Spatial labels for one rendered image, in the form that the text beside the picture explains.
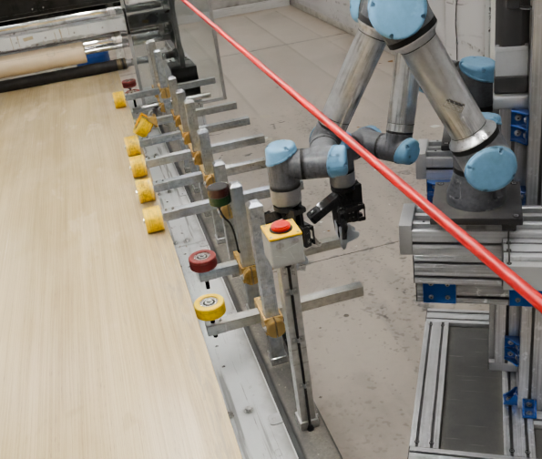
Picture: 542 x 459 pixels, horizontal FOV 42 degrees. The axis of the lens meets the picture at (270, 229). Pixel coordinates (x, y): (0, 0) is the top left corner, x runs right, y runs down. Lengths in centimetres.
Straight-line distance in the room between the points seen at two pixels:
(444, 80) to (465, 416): 124
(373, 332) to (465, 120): 170
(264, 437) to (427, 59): 98
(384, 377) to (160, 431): 159
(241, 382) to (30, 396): 60
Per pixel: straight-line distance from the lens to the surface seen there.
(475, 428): 242
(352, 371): 297
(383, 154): 202
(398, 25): 153
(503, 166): 167
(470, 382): 259
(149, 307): 187
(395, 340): 313
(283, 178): 167
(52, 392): 169
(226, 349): 213
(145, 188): 244
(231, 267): 206
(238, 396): 196
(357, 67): 171
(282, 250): 141
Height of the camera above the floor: 187
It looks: 27 degrees down
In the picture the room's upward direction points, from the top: 8 degrees counter-clockwise
